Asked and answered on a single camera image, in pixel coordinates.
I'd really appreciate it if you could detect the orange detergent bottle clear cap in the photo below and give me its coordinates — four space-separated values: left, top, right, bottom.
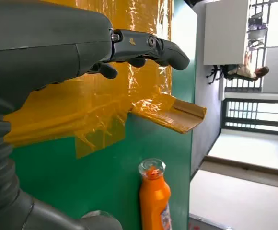
138 158 173 230

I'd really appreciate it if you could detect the yellow film wrapped box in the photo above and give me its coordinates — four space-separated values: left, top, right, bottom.
3 0 207 160

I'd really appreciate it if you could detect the green table mat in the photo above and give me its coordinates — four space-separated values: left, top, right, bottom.
9 0 198 230

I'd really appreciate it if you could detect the black office chair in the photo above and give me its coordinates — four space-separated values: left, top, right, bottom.
206 64 229 85

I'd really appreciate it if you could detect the white cabinet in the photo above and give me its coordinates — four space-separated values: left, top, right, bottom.
203 0 250 66

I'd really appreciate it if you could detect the seated person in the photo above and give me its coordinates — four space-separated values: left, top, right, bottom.
227 50 270 81

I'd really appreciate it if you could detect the metal storage shelf rack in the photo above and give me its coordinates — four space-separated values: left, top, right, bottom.
245 0 272 92

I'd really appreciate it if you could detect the dark metal railing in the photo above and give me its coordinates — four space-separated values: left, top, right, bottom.
221 97 278 137

